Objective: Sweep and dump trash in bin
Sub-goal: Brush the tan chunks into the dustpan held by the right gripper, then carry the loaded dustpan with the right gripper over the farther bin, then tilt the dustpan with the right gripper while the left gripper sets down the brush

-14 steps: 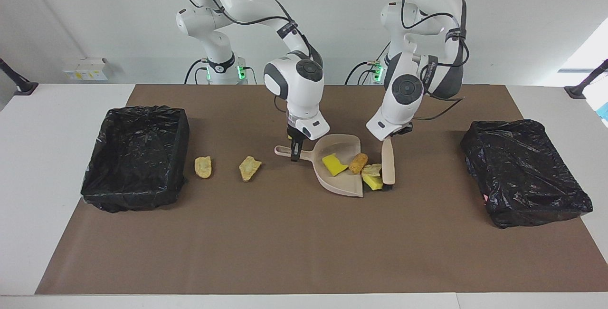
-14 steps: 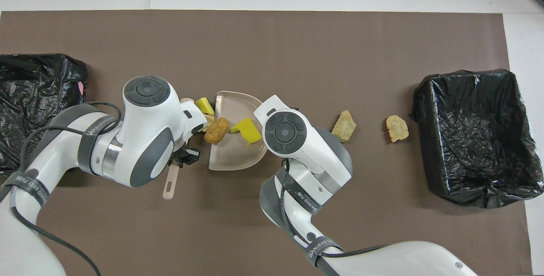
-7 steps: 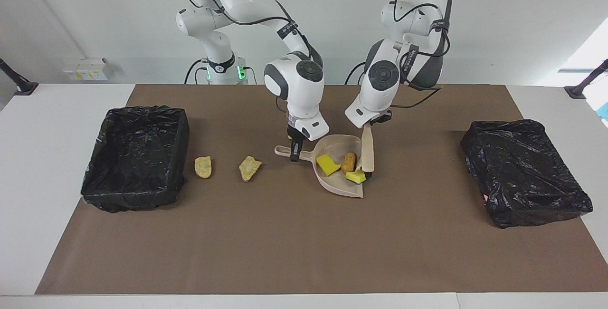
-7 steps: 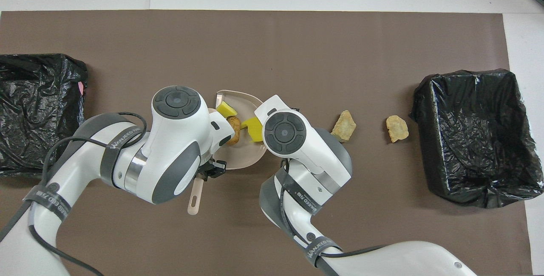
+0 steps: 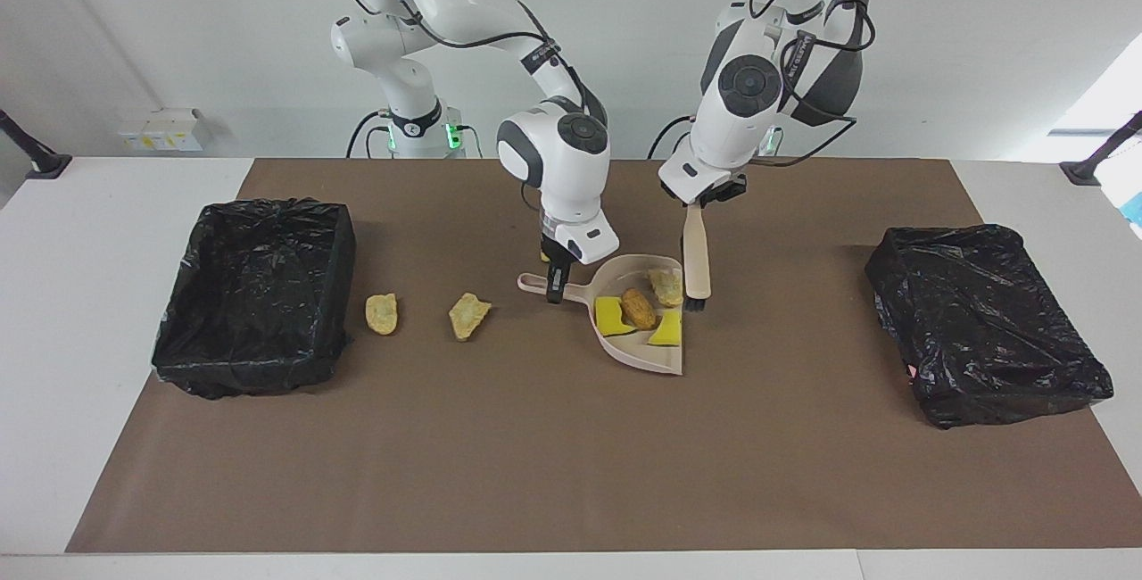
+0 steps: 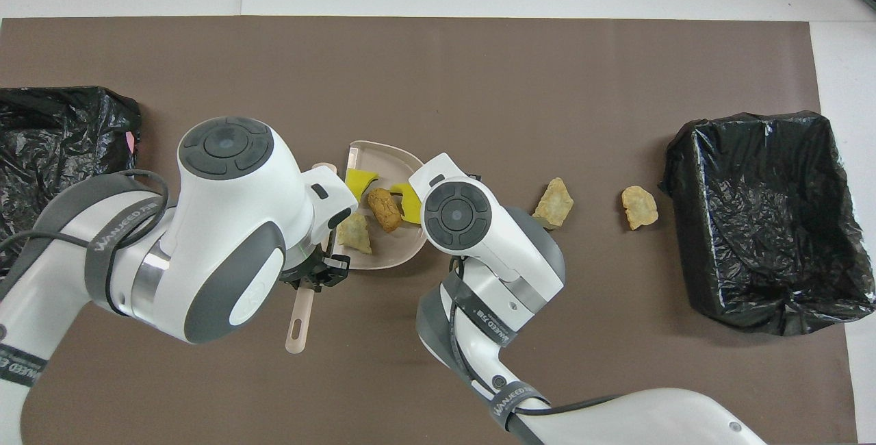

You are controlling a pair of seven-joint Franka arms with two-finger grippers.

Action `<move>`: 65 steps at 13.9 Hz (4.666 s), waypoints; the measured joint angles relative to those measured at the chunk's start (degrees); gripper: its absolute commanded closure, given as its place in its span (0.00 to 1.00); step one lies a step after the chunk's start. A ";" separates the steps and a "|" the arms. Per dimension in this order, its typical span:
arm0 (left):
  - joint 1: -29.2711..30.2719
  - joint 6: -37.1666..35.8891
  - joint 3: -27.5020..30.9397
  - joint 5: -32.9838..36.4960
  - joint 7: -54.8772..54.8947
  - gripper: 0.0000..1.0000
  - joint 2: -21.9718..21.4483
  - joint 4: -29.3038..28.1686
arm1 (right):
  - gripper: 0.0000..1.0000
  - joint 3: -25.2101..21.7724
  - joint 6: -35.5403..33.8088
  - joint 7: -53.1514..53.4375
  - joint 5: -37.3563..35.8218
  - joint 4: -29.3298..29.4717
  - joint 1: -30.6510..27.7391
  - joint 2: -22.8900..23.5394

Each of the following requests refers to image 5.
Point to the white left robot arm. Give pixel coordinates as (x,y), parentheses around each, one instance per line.
(745,107)

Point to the brown table mat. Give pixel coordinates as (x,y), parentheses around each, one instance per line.
(535,473)

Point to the large notched yellow sponge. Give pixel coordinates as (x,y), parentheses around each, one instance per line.
(609,314)

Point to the light blue object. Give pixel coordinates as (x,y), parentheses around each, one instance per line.
(1136,208)

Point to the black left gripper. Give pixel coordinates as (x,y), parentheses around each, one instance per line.
(724,189)

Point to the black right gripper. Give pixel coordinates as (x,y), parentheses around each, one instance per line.
(558,259)

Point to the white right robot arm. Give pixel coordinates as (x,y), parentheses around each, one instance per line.
(571,178)

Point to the small yellow sponge wedge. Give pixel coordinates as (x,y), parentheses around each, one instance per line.
(667,330)

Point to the beige plastic dustpan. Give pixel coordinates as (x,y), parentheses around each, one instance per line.
(638,352)

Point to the white wall socket box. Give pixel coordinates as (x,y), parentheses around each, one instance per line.
(161,134)

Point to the beige brush with black bristles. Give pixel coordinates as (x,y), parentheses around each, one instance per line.
(696,259)

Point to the beige bread slab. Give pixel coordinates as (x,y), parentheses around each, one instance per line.
(467,317)

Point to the brown fried croquette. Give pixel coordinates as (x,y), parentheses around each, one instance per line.
(639,309)

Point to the open bin with black bag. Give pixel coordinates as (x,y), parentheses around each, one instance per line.
(250,294)

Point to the rounded beige bread piece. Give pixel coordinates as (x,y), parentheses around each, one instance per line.
(381,313)

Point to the crusty beige bread piece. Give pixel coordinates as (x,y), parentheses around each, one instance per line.
(666,287)

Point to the black bag wrapped bin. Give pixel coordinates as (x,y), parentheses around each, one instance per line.
(981,321)

